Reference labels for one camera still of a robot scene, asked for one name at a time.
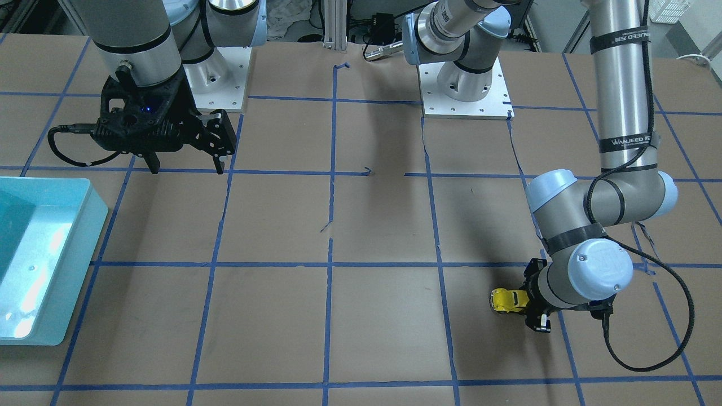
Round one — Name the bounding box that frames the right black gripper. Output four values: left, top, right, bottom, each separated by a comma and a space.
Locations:
92, 71, 237, 175

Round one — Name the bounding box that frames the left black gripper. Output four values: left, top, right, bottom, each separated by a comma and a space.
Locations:
523, 258, 614, 333

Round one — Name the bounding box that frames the yellow toy beetle car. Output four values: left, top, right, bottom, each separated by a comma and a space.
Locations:
490, 288, 530, 315

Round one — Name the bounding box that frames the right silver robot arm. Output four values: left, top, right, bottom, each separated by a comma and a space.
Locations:
47, 1, 267, 174

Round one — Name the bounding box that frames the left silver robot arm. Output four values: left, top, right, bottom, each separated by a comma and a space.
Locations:
403, 1, 678, 333

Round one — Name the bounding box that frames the teal plastic bin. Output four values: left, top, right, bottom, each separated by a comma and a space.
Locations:
1, 176, 108, 345

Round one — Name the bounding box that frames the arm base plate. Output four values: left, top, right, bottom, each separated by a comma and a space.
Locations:
418, 59, 515, 120
183, 47, 253, 113

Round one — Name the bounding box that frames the aluminium frame post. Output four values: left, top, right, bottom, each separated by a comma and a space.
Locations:
322, 0, 348, 53

